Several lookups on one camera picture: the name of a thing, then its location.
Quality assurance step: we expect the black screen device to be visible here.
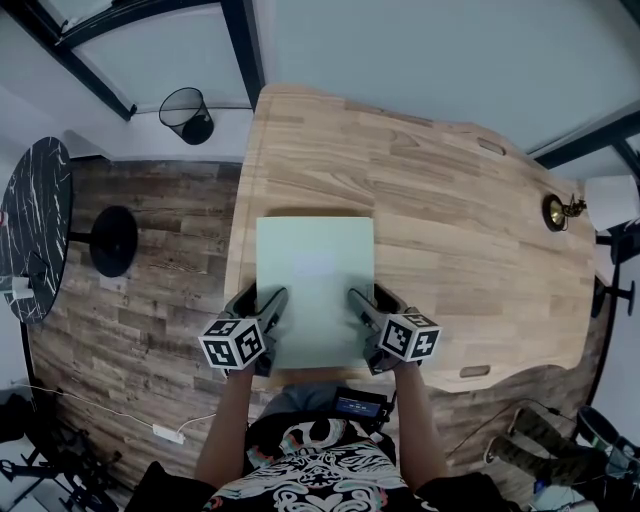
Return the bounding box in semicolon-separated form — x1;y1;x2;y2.
333;385;392;422

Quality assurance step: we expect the black mesh wastebasket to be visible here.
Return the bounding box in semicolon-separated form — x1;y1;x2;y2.
158;87;217;147

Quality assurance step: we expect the person's grey trouser leg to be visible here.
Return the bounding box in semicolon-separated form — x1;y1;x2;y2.
259;383;344;426

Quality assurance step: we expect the person's left forearm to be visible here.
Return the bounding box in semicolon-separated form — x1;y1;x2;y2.
193;369;257;495

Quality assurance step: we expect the black office chair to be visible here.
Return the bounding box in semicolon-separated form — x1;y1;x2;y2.
589;218;640;321

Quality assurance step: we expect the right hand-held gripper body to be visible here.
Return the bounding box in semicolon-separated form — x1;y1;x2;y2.
363;308;444;375

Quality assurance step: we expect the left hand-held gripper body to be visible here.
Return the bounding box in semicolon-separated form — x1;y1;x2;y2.
198;309;281;379

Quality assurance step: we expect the white power strip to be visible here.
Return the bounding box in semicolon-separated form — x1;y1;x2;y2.
151;423;187;445

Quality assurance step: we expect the white cable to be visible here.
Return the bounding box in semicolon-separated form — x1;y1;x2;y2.
9;382;219;436

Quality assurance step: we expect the black window frame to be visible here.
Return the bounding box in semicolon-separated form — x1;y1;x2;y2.
532;99;640;174
0;0;267;122

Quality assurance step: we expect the black tripod stand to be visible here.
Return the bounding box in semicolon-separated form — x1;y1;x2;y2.
0;389;124;512

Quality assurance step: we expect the person's right forearm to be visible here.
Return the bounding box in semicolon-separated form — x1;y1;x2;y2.
392;362;449;495

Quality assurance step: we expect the person's patterned shirt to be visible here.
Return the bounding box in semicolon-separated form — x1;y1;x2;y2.
202;417;427;512

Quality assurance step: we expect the black floor cable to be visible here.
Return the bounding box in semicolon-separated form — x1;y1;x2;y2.
444;397;564;459

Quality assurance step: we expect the round black marble table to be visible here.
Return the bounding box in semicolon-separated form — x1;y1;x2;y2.
0;136;139;326

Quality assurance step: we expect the wooden desk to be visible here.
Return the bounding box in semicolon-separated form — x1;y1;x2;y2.
223;83;599;393

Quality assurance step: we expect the black phone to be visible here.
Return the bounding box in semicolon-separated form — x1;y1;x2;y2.
23;251;47;282

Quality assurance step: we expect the brass lamp with white shade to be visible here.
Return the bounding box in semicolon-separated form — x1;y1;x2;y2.
542;174;640;234

